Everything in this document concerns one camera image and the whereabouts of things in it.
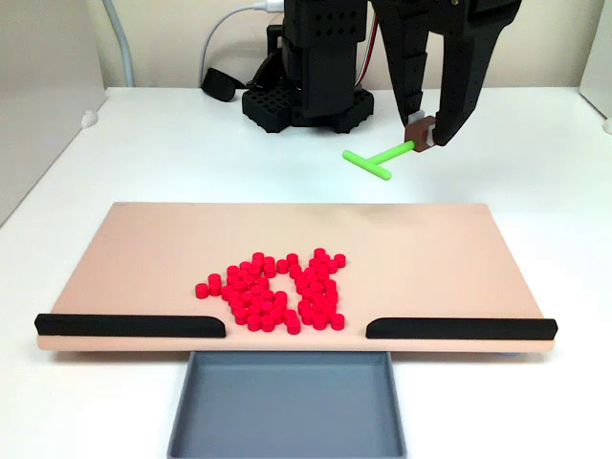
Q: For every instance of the pink flat board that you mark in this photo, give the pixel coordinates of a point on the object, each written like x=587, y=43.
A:
x=143, y=248

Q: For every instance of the grey shallow tray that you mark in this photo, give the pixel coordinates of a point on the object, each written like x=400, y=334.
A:
x=287, y=406

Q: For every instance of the red cylindrical granule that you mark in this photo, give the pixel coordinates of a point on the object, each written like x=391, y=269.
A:
x=280, y=297
x=226, y=293
x=233, y=270
x=269, y=262
x=337, y=321
x=258, y=258
x=268, y=324
x=202, y=290
x=332, y=268
x=319, y=322
x=339, y=260
x=282, y=266
x=245, y=266
x=330, y=286
x=319, y=252
x=292, y=260
x=306, y=315
x=293, y=326
x=254, y=323
x=270, y=272
x=290, y=315
x=240, y=315
x=214, y=279

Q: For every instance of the small white bump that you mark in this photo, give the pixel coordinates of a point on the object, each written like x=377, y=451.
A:
x=89, y=118

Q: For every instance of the green T-shaped pusher tool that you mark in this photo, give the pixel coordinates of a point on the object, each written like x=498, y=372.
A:
x=382, y=157

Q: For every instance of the black foam rail strip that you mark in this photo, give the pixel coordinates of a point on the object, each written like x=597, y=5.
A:
x=119, y=326
x=459, y=329

